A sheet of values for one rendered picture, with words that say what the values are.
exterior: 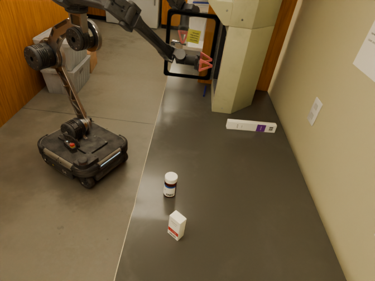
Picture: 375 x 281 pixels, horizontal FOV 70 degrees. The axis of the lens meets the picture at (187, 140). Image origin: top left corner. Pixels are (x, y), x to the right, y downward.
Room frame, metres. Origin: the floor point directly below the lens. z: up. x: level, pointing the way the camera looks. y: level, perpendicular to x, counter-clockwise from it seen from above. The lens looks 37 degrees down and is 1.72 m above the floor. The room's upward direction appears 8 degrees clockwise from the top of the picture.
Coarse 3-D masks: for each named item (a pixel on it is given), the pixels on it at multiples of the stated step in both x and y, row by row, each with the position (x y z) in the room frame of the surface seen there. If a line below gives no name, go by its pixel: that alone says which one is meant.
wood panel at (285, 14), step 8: (288, 0) 1.72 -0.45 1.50; (296, 0) 1.72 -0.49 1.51; (280, 8) 1.72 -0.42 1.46; (288, 8) 1.72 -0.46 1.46; (280, 16) 1.72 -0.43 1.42; (288, 16) 1.72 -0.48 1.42; (280, 24) 1.72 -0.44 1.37; (288, 24) 1.72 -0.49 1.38; (280, 32) 1.72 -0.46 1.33; (272, 40) 1.72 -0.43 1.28; (280, 40) 1.72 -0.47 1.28; (272, 48) 1.72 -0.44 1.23; (280, 48) 1.72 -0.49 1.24; (272, 56) 1.72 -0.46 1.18; (264, 64) 1.72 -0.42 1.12; (272, 64) 1.72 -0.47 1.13; (264, 72) 1.72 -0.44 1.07; (272, 72) 1.72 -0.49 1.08; (200, 80) 1.70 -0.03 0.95; (208, 80) 1.70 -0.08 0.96; (264, 80) 1.72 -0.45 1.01; (256, 88) 1.72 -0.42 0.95; (264, 88) 1.72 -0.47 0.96
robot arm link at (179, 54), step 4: (176, 48) 1.48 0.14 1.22; (176, 52) 1.39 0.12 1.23; (180, 52) 1.39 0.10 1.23; (184, 52) 1.40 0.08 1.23; (172, 56) 1.43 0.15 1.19; (176, 56) 1.38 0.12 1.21; (180, 56) 1.38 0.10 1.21; (184, 56) 1.38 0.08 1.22; (168, 60) 1.45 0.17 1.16; (172, 60) 1.45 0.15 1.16; (180, 60) 1.39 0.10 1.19
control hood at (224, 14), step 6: (210, 0) 1.33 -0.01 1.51; (216, 0) 1.33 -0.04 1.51; (222, 0) 1.36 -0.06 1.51; (228, 0) 1.38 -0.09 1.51; (216, 6) 1.33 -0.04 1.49; (222, 6) 1.33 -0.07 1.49; (228, 6) 1.33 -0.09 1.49; (216, 12) 1.33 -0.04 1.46; (222, 12) 1.33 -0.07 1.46; (228, 12) 1.33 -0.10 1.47; (222, 18) 1.33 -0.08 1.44; (228, 18) 1.33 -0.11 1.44; (228, 24) 1.33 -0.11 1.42
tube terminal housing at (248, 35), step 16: (240, 0) 1.34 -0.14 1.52; (256, 0) 1.34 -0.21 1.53; (272, 0) 1.42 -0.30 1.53; (240, 16) 1.34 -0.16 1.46; (256, 16) 1.35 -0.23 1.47; (272, 16) 1.45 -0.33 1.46; (240, 32) 1.34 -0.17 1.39; (256, 32) 1.37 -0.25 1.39; (272, 32) 1.48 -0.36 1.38; (224, 48) 1.33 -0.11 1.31; (240, 48) 1.34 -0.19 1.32; (256, 48) 1.40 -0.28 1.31; (224, 64) 1.34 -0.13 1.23; (240, 64) 1.34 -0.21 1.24; (256, 64) 1.43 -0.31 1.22; (224, 80) 1.34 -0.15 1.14; (240, 80) 1.35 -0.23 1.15; (256, 80) 1.47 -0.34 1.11; (224, 96) 1.34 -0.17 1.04; (240, 96) 1.38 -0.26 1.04; (224, 112) 1.34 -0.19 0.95
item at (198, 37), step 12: (180, 24) 1.63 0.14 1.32; (192, 24) 1.63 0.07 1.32; (204, 24) 1.64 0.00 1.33; (180, 36) 1.63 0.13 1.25; (192, 36) 1.63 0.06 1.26; (204, 36) 1.64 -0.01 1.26; (180, 48) 1.63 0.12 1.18; (192, 48) 1.63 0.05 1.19; (204, 48) 1.64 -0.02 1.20; (204, 60) 1.64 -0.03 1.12; (180, 72) 1.63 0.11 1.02; (192, 72) 1.63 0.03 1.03; (204, 72) 1.64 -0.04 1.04
